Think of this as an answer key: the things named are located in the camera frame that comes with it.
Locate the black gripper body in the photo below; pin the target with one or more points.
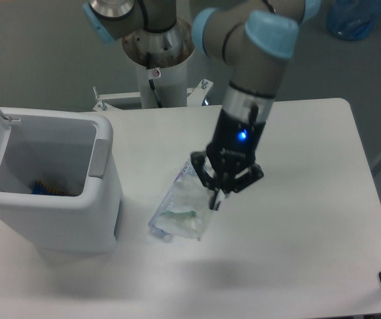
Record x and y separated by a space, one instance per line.
233 145

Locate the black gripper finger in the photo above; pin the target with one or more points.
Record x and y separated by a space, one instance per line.
236 182
198 161

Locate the white paper wrapper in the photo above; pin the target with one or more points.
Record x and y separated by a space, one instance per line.
187 212

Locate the clear plastic water bottle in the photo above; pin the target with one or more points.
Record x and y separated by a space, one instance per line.
165 212

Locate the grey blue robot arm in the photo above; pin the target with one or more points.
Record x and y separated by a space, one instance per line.
256 38

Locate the white open trash can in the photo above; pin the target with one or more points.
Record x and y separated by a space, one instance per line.
70 152

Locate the blue orange trash item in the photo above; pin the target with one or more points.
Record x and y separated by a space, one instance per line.
39 188

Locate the blue plastic bag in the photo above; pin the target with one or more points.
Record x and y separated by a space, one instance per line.
352 20

